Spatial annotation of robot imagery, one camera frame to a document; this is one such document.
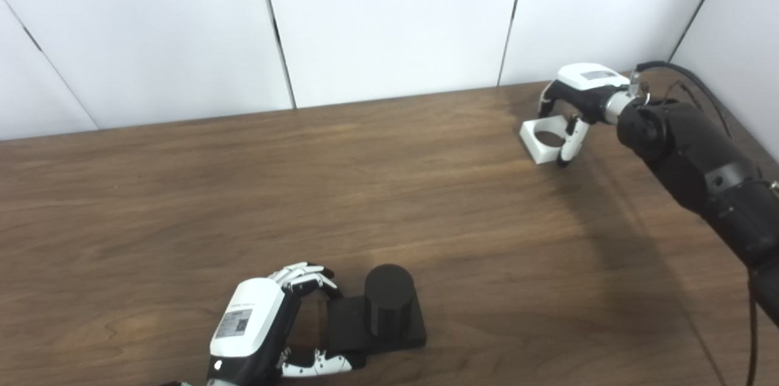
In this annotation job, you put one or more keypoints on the white and black right hand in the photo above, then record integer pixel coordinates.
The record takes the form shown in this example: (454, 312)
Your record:
(587, 84)

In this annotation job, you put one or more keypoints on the white and black left hand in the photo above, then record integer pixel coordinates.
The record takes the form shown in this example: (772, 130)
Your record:
(249, 319)

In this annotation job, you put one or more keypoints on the white square piece with hole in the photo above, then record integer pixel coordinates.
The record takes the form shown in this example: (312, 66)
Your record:
(538, 151)

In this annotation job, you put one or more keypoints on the black peg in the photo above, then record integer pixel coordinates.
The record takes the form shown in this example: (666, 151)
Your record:
(389, 301)

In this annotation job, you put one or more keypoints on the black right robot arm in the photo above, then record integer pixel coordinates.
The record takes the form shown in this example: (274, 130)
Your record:
(694, 154)

